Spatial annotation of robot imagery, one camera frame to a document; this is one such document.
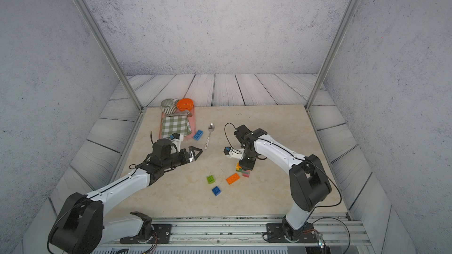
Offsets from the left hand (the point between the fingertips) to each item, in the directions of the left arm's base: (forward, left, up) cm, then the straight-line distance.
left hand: (199, 153), depth 84 cm
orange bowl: (+43, +15, -9) cm, 47 cm away
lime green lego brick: (-7, -5, -12) cm, 15 cm away
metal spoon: (+24, -3, -11) cm, 26 cm away
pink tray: (+30, +9, -12) cm, 33 cm away
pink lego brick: (-6, -22, -11) cm, 26 cm away
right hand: (-3, -23, -4) cm, 24 cm away
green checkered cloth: (+28, +19, -12) cm, 36 cm away
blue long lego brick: (+19, +4, -11) cm, 22 cm away
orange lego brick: (-7, -16, -13) cm, 22 cm away
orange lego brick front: (-5, -18, -5) cm, 20 cm away
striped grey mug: (+42, +25, -9) cm, 49 cm away
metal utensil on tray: (+36, +15, -9) cm, 40 cm away
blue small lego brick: (-13, -8, -13) cm, 20 cm away
